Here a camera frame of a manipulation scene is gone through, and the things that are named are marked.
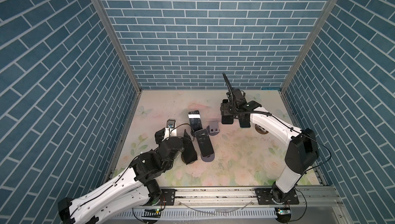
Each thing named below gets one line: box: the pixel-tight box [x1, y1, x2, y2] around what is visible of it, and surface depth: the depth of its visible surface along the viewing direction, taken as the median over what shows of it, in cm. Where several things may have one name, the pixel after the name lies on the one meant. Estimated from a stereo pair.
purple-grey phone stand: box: [200, 152, 215, 162], surface depth 88 cm
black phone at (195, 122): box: [187, 109, 204, 134], surface depth 93 cm
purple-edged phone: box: [194, 128, 215, 157], surface depth 82 cm
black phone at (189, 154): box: [182, 128, 199, 165], surface depth 83 cm
